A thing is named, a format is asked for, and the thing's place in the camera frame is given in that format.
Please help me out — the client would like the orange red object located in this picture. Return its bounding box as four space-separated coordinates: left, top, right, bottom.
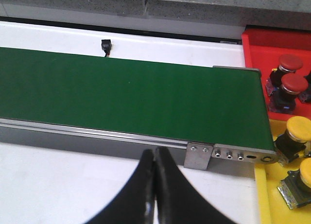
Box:
242 28 311 105

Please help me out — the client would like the grey stone slab left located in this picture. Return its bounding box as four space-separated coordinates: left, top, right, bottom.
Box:
0 0 147 16

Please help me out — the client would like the grey stone slab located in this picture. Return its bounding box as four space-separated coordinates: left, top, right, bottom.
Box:
147 0 311 31
0 0 147 16

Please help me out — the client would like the green conveyor belt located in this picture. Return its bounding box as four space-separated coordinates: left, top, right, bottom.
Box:
0 48 274 150

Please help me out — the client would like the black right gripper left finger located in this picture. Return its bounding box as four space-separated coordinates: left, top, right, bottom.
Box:
87 150 155 224

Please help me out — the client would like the black sensor on frame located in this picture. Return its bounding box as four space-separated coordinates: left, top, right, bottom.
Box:
101 39 112 57

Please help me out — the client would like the red mushroom push button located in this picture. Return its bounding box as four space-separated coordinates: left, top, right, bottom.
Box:
268 73 309 114
265 54 303 97
298 70 311 103

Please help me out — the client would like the aluminium conveyor side rail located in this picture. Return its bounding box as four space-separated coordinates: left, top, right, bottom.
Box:
0 118 278 165

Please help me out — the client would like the silver mounting bracket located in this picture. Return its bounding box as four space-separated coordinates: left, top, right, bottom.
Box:
184 142 214 171

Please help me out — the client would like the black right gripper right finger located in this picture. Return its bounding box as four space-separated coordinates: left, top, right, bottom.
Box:
155 147 234 224

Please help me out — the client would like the white conveyor frame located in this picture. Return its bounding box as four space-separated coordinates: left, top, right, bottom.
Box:
0 21 245 68

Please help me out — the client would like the grey stone slab right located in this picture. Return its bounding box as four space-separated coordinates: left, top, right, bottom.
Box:
147 0 311 31

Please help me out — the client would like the yellow mushroom push button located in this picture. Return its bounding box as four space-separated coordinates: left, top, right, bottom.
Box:
275 116 311 166
277 157 311 210

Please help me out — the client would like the yellow tray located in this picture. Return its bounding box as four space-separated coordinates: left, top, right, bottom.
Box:
255 120 311 224

